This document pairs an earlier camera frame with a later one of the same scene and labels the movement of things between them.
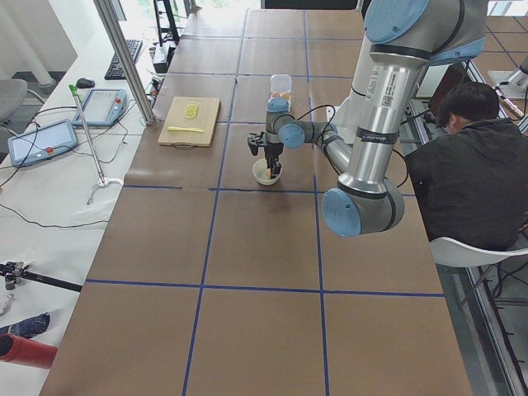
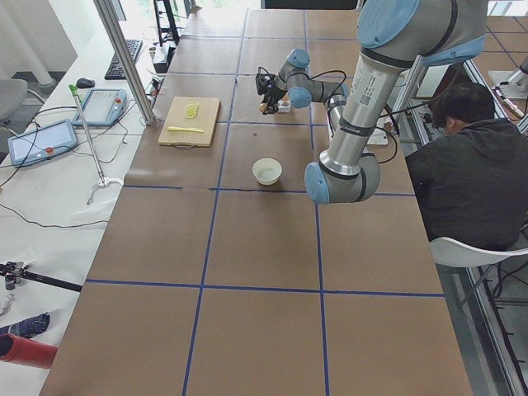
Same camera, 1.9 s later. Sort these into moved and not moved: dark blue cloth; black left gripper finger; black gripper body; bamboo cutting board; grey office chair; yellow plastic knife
Moved: black left gripper finger; black gripper body
Not moved: yellow plastic knife; dark blue cloth; grey office chair; bamboo cutting board
